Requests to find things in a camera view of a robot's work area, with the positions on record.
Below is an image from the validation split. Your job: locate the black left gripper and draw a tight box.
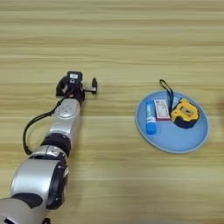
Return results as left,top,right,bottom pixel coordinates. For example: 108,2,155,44
55,75,99,103

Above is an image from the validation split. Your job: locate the blue glue stick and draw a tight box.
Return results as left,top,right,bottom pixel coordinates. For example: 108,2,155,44
144,100,158,136

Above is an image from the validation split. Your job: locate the yellow tape measure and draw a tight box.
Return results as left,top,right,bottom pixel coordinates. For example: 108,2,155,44
158,79,200,130

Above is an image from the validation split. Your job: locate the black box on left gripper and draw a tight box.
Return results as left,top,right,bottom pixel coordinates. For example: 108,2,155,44
66,70,84,87

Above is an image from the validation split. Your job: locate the red and white small box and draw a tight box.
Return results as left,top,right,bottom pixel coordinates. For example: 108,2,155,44
153,99,172,123

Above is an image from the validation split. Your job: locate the blue round plate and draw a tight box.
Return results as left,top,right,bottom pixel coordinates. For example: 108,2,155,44
134,89,211,154

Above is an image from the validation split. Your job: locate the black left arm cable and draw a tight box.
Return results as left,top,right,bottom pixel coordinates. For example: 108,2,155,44
22,100,64,156

